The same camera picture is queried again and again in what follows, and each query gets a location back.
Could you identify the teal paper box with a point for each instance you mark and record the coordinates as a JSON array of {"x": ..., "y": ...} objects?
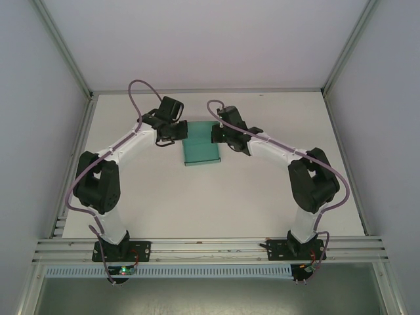
[{"x": 201, "y": 151}]

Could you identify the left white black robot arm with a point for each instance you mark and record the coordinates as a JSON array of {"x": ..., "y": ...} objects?
[{"x": 101, "y": 183}]

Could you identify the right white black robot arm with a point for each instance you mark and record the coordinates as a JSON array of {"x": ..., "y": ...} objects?
[{"x": 311, "y": 183}]

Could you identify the circuit board with green light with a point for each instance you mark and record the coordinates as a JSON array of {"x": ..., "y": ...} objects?
[{"x": 123, "y": 271}]

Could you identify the small circuit board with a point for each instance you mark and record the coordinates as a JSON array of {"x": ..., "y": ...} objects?
[{"x": 309, "y": 268}]

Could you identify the aluminium frame crossbar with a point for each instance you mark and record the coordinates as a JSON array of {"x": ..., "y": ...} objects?
[{"x": 206, "y": 90}]

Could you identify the aluminium table side rail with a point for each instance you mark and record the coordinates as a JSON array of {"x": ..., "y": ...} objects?
[
  {"x": 348, "y": 157},
  {"x": 77, "y": 144}
]

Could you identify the aluminium mounting rail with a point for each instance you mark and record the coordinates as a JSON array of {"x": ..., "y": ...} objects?
[{"x": 213, "y": 249}]

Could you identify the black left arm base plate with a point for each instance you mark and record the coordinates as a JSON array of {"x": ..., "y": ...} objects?
[{"x": 141, "y": 251}]

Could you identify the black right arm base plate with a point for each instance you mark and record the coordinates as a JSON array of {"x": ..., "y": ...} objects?
[{"x": 279, "y": 251}]

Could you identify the aluminium frame post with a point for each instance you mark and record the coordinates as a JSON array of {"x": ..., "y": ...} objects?
[
  {"x": 351, "y": 46},
  {"x": 62, "y": 46}
]

